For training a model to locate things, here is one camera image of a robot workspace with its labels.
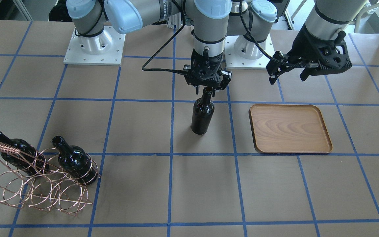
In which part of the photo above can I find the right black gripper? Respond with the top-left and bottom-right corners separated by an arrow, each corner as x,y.
183,49 -> 232,98

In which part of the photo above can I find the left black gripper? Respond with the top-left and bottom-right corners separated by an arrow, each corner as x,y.
266,25 -> 328,85

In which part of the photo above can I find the dark wine bottle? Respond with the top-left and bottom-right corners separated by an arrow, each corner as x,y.
191,87 -> 215,135
0,130 -> 49,176
52,136 -> 97,185

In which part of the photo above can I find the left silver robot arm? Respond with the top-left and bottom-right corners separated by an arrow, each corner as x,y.
228,0 -> 366,84

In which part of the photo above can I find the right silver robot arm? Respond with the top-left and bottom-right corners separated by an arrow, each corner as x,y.
66,0 -> 232,92

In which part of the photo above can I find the wooden tray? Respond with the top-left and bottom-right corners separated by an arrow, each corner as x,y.
249,104 -> 333,154

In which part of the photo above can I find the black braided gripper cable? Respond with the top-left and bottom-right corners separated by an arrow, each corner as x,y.
239,0 -> 318,69

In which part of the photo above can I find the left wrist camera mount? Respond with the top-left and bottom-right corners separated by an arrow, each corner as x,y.
310,30 -> 353,76

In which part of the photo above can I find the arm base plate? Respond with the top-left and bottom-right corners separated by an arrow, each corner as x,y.
63,26 -> 126,66
224,36 -> 270,70

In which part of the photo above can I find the copper wire bottle basket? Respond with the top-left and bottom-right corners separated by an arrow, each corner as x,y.
0,153 -> 93,216

